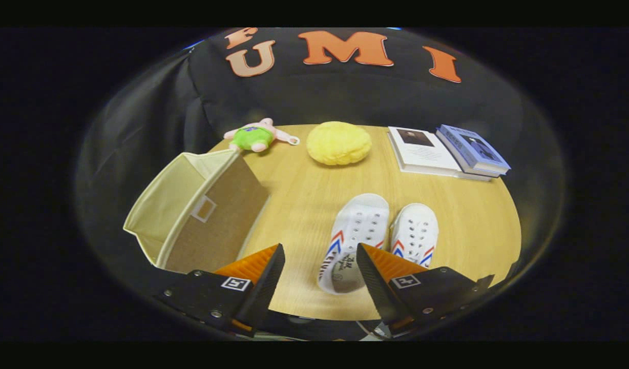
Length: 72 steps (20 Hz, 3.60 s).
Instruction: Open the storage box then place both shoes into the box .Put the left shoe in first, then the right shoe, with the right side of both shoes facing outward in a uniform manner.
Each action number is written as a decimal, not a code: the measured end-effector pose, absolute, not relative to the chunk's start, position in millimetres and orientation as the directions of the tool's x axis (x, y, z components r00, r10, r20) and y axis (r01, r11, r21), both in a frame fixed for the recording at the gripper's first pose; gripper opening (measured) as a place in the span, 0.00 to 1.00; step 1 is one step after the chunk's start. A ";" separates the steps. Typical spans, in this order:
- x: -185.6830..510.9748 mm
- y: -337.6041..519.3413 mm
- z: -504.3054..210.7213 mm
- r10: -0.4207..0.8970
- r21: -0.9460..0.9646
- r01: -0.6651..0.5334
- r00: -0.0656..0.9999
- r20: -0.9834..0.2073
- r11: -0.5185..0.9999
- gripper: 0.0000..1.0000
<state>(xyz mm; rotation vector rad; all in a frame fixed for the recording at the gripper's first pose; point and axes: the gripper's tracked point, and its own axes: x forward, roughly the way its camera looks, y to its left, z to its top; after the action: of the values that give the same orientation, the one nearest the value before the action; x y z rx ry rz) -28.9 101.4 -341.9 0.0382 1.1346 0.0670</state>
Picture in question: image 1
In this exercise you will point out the blue book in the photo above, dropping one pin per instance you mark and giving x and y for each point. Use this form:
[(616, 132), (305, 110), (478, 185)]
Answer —
[(473, 148)]

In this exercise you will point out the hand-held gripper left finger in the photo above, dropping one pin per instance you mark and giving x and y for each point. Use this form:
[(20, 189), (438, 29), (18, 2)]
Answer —
[(260, 292)]

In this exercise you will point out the pink and green plush toy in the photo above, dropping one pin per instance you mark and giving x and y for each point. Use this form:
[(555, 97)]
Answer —
[(253, 137)]

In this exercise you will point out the white book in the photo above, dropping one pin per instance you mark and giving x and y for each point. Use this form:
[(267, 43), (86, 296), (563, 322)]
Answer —
[(422, 154)]

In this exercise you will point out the white striped shoe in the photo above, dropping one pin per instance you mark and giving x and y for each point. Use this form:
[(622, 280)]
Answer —
[(416, 228), (358, 220)]

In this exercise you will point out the yellow plush ball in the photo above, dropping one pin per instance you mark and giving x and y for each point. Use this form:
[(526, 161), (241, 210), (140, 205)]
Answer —
[(338, 143)]

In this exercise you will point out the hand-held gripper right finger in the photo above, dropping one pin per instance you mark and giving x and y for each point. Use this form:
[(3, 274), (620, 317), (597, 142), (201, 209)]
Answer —
[(381, 292)]

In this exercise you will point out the beige fabric storage box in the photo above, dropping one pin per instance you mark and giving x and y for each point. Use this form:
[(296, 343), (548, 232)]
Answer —
[(222, 225)]

